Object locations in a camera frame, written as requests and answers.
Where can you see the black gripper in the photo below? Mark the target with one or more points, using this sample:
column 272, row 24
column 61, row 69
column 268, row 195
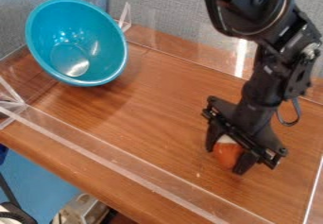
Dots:
column 244, row 122

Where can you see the brown and white toy mushroom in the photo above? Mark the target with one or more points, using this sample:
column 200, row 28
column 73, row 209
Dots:
column 227, row 152

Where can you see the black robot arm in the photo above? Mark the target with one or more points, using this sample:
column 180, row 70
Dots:
column 288, row 41

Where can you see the blue plastic bowl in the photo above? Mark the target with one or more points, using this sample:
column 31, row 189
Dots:
column 76, row 42

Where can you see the grey box under table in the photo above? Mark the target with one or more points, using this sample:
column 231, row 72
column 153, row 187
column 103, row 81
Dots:
column 83, row 210

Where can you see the clear acrylic barrier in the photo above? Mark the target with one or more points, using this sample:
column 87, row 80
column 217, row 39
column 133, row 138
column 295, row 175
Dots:
column 125, row 140

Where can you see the black and white chair part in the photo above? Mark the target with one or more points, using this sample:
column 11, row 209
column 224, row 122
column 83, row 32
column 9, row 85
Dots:
column 11, row 212

